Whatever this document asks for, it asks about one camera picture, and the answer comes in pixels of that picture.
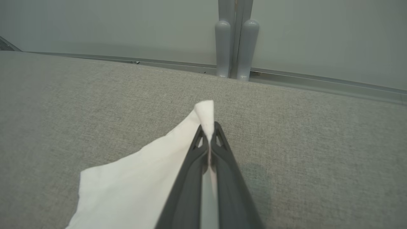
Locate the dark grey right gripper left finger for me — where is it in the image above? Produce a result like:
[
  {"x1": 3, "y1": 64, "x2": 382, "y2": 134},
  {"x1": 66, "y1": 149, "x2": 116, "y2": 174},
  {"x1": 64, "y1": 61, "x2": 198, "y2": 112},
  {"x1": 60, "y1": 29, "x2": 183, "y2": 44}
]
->
[{"x1": 155, "y1": 125, "x2": 210, "y2": 229}]

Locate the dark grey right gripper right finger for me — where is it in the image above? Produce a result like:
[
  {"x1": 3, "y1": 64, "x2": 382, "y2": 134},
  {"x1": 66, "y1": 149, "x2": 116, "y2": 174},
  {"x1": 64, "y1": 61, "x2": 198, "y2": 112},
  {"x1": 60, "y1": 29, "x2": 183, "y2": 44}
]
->
[{"x1": 210, "y1": 121, "x2": 265, "y2": 229}]

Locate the red and white garment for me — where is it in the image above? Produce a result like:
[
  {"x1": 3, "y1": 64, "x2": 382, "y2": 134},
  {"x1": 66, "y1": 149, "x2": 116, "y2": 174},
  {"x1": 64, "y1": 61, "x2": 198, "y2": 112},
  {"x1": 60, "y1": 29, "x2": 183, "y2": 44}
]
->
[{"x1": 65, "y1": 100, "x2": 220, "y2": 229}]

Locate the grey floor rail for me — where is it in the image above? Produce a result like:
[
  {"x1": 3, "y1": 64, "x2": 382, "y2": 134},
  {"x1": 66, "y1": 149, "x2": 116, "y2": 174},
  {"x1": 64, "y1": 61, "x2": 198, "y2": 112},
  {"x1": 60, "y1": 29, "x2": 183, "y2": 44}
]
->
[{"x1": 28, "y1": 52, "x2": 407, "y2": 106}]

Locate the grey rounded post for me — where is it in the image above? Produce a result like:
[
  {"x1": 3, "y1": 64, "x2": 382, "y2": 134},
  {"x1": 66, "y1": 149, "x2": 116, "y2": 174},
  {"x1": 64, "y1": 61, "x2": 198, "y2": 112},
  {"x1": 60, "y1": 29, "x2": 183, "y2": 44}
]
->
[
  {"x1": 237, "y1": 19, "x2": 260, "y2": 82},
  {"x1": 215, "y1": 20, "x2": 231, "y2": 79}
]

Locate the grey vertical partition frame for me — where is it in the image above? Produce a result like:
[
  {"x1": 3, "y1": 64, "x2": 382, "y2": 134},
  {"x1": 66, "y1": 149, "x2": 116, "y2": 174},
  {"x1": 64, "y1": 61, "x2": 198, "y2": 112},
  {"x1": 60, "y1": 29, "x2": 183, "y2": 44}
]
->
[{"x1": 218, "y1": 0, "x2": 254, "y2": 79}]

